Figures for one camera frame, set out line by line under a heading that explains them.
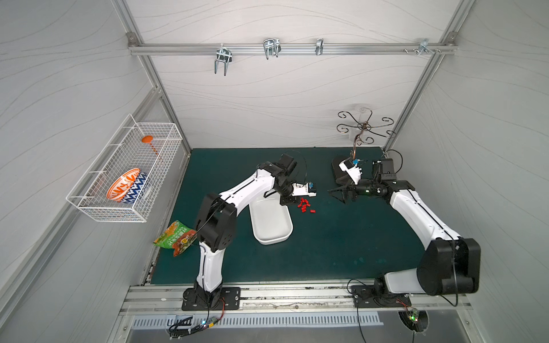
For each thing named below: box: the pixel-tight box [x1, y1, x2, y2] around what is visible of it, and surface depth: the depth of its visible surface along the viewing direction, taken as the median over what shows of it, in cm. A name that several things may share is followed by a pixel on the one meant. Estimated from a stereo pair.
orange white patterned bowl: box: [105, 167, 148, 204], surface depth 61 cm
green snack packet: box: [152, 220, 198, 258], surface depth 84 cm
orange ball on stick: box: [141, 135, 160, 156], surface depth 80 cm
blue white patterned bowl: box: [120, 168, 148, 205], surface depth 60 cm
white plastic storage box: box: [248, 192, 294, 246], surface depth 93 cm
